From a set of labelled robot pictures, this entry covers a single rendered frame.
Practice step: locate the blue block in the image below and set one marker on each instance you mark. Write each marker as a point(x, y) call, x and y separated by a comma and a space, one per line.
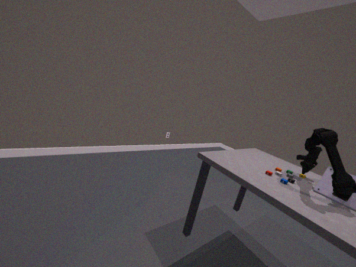
point(284, 181)

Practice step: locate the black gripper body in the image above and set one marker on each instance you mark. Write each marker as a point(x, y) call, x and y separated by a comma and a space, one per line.
point(311, 160)

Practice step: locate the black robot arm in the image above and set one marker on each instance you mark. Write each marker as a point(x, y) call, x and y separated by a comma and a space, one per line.
point(343, 183)

